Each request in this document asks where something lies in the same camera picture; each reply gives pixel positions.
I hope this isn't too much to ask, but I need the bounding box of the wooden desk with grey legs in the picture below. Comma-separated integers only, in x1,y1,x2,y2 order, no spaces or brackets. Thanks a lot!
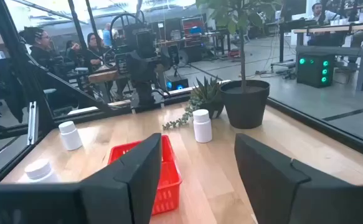
293,21,363,93

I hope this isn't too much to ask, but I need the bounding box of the red plastic basket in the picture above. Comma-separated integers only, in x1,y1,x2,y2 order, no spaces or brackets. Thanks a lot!
107,134,183,216

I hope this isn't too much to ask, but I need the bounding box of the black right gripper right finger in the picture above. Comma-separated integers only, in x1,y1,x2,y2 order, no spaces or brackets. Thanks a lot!
233,133,363,224

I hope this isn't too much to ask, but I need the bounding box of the spiky green succulent plant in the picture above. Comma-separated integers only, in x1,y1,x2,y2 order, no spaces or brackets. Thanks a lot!
189,76,225,108

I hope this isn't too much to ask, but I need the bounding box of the small dark plant pot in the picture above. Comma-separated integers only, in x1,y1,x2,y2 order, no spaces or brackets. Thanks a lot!
199,101,225,119

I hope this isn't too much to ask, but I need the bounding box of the black computer with green lights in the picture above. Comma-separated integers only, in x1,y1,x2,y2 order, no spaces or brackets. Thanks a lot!
296,52,336,89

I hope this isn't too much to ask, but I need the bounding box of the small wooden desk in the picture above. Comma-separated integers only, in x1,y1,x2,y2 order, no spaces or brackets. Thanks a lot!
87,68,120,84

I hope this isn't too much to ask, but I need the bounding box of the person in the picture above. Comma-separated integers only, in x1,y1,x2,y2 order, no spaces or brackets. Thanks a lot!
84,32,113,74
307,2,337,22
102,22,113,47
19,26,73,91
65,39,85,68

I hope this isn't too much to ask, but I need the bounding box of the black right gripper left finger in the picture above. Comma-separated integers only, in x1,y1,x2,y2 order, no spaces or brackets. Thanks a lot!
0,133,163,224

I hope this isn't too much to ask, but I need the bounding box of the green leafy plant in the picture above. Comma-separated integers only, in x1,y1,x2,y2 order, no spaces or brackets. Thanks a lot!
195,0,283,91

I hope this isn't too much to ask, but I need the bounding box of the black computer with blue lights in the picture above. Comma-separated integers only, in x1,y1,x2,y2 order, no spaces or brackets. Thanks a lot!
166,76,190,91

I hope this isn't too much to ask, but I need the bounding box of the red storage rack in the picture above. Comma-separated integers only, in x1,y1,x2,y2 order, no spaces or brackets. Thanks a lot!
181,16,205,40

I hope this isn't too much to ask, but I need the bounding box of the black metal table frame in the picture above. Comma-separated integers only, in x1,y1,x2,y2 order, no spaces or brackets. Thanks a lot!
0,0,363,162

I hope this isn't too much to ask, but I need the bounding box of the large black plant pot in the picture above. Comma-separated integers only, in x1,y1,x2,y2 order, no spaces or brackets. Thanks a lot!
220,80,271,130

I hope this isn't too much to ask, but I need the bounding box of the silver aluminium profile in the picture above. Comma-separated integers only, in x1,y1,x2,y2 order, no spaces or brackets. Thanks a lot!
27,101,40,146

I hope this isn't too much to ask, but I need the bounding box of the pale green trailing bead plant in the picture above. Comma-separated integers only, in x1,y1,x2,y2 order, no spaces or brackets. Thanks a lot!
162,96,200,131

